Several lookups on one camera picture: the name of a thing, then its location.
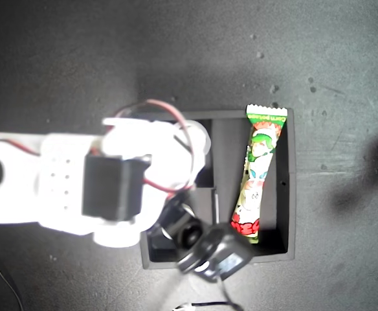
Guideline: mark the printed wrapper snack bar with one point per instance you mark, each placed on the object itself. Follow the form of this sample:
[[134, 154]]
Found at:
[[257, 175]]

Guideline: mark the black tray with wells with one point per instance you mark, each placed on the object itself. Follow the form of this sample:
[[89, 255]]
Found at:
[[283, 194]]

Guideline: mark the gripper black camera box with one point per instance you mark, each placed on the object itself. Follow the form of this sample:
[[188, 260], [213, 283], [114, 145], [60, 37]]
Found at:
[[221, 252]]

